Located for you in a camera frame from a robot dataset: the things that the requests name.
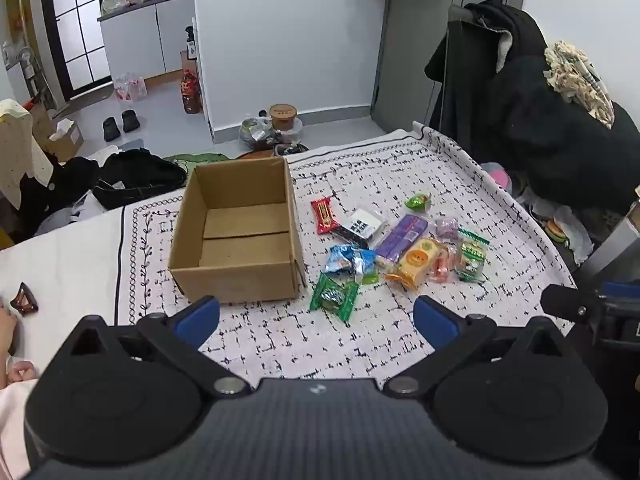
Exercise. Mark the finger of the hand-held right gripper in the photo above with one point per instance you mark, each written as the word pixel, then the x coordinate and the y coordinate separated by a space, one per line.
pixel 622 291
pixel 570 302

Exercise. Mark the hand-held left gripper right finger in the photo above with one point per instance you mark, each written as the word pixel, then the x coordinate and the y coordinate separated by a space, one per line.
pixel 435 320

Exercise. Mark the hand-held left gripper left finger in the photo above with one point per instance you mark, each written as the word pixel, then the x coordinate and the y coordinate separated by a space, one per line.
pixel 197 317

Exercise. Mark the yellow orange snack packet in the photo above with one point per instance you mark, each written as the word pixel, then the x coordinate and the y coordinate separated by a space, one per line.
pixel 417 262

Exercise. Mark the brown cardboard box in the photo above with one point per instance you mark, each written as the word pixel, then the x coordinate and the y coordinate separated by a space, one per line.
pixel 240 272

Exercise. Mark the green and white snack packet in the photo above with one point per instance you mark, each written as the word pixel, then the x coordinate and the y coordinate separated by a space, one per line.
pixel 471 260

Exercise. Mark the long purple snack packet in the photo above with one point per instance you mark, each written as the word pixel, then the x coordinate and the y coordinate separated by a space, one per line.
pixel 402 237

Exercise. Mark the pale purple snack packet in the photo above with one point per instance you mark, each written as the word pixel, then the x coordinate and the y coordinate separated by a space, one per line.
pixel 445 229

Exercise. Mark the dark green snack packet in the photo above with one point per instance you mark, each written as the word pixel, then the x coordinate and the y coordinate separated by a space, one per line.
pixel 332 297

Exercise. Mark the blue snack packet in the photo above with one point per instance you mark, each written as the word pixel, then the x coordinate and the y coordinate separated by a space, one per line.
pixel 345 259

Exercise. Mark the light green snack packet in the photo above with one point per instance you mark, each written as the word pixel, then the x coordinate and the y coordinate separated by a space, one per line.
pixel 417 201

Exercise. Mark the white and black snack packet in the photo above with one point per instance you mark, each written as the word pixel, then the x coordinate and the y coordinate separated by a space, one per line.
pixel 362 222

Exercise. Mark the white plastic bag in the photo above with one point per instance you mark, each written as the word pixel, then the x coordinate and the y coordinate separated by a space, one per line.
pixel 575 235

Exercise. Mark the burger toy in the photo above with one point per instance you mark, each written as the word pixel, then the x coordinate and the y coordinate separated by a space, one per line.
pixel 556 231

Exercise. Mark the pink soft item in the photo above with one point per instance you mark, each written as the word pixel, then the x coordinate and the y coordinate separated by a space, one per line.
pixel 500 177

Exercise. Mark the black bag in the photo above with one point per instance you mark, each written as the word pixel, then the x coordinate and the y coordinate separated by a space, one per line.
pixel 140 175

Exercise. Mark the green frog rug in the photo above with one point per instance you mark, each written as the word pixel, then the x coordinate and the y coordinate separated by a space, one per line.
pixel 200 158

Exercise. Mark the white papers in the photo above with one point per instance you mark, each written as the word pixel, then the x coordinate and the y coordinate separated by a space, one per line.
pixel 75 212

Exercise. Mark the brown hair clip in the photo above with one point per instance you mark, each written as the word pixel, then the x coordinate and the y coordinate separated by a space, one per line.
pixel 25 302

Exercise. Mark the pile of black clothes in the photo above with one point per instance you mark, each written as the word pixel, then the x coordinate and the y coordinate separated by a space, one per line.
pixel 55 190

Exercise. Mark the dark shoe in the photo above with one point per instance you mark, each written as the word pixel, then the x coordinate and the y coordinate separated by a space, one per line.
pixel 291 150

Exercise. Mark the black coat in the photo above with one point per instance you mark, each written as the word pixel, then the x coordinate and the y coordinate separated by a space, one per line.
pixel 525 110

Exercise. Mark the clear plastic container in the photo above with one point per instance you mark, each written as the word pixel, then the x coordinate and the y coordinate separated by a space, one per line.
pixel 294 132

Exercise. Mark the beige knitted scarf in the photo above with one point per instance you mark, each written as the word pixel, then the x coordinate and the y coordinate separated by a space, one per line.
pixel 580 82

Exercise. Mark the brown lidded tub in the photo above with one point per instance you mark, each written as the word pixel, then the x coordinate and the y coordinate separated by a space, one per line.
pixel 282 117

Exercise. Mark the cardboard box with tissue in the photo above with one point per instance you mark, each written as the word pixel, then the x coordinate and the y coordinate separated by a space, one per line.
pixel 62 140

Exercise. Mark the red cooking oil bottle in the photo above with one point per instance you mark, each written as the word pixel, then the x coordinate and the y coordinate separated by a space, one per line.
pixel 191 92

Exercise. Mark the pink plastic bag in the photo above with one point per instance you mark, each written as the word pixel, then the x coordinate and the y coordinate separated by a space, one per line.
pixel 131 86

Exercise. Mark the white dotted cloth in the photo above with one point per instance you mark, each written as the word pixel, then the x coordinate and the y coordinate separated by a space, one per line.
pixel 20 150

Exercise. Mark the grey door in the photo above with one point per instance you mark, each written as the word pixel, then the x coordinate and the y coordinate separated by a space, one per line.
pixel 425 50

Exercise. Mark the black spray bottle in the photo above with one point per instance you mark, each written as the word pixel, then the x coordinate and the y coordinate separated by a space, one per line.
pixel 190 42

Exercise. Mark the grey kitchen cabinet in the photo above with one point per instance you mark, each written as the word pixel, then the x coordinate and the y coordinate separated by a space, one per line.
pixel 145 35

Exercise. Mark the black framed glass door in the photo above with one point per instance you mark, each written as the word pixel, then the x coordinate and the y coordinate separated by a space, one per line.
pixel 80 25

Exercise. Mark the small standing fan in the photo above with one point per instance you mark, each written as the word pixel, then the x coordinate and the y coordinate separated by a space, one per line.
pixel 15 55

